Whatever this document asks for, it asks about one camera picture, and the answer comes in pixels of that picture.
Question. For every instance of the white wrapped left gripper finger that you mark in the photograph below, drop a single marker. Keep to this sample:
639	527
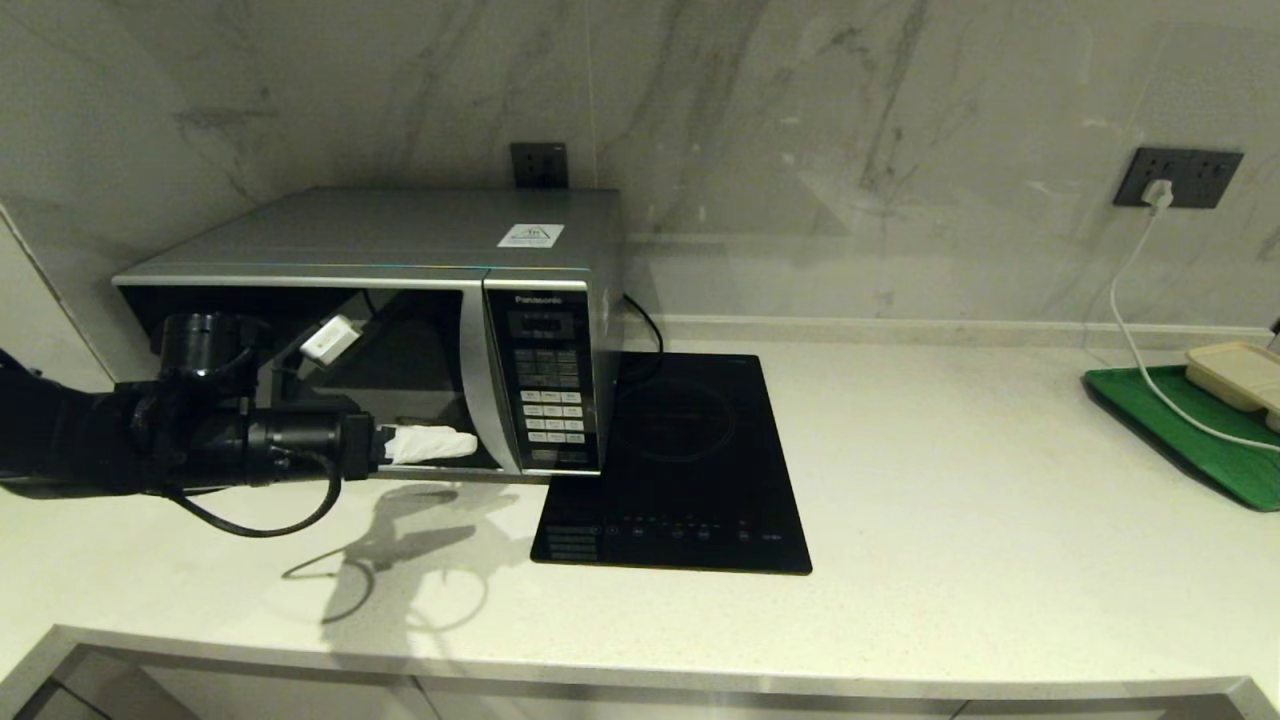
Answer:
425	456
430	436

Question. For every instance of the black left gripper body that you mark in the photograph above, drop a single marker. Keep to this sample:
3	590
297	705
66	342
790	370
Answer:
310	445

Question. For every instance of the silver microwave oven body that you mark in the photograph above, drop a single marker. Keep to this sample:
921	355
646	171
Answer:
400	230

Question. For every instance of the white warning sticker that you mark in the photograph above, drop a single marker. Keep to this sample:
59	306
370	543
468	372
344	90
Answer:
530	237

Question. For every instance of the black induction cooktop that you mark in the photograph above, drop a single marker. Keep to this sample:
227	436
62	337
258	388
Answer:
700	450

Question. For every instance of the white power plug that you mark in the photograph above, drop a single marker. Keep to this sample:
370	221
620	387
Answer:
1157	195

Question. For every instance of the green plastic tray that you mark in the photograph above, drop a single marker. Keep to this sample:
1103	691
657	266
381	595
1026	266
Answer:
1200	465

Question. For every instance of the beige plastic container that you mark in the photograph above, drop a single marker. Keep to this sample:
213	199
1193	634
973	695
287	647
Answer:
1235	375

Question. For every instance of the small dark wall outlet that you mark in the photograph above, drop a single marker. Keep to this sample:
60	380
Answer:
540	167

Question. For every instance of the wide dark wall outlet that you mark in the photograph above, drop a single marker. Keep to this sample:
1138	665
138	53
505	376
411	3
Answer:
1200	178

